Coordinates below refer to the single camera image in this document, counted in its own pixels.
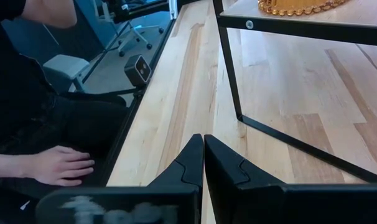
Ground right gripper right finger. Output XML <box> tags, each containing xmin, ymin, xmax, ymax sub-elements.
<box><xmin>203</xmin><ymin>134</ymin><xmax>284</xmax><ymax>224</ymax></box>

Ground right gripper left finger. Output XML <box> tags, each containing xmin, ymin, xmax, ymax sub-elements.
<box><xmin>147</xmin><ymin>134</ymin><xmax>205</xmax><ymax>192</ymax></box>

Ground amber ribbed glass candle holder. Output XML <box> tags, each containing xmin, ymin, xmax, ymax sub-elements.
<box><xmin>257</xmin><ymin>0</ymin><xmax>348</xmax><ymax>17</ymax></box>

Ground person's forearm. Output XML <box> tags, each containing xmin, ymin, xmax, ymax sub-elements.
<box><xmin>0</xmin><ymin>152</ymin><xmax>37</xmax><ymax>180</ymax></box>
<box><xmin>20</xmin><ymin>0</ymin><xmax>78</xmax><ymax>29</ymax></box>

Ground person's hand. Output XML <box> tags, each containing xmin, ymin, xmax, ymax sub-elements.
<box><xmin>29</xmin><ymin>145</ymin><xmax>96</xmax><ymax>187</ymax></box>

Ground white office chair base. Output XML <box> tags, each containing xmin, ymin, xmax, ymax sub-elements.
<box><xmin>117</xmin><ymin>20</ymin><xmax>165</xmax><ymax>58</ymax></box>

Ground grey padded chair seat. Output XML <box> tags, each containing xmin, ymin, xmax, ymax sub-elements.
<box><xmin>41</xmin><ymin>54</ymin><xmax>91</xmax><ymax>93</ymax></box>

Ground wooden shelf black metal legs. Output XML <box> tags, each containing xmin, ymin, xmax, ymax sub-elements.
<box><xmin>212</xmin><ymin>0</ymin><xmax>377</xmax><ymax>184</ymax></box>

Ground person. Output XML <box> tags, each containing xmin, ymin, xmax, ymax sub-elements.
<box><xmin>0</xmin><ymin>0</ymin><xmax>130</xmax><ymax>224</ymax></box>

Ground black table-level camera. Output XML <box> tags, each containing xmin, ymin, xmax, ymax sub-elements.
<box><xmin>123</xmin><ymin>54</ymin><xmax>152</xmax><ymax>88</ymax></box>

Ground white corner bracket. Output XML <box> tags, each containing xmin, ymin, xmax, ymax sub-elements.
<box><xmin>167</xmin><ymin>0</ymin><xmax>179</xmax><ymax>20</ymax></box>

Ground black background table frame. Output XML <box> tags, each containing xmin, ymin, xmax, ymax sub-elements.
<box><xmin>101</xmin><ymin>0</ymin><xmax>177</xmax><ymax>25</ymax></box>

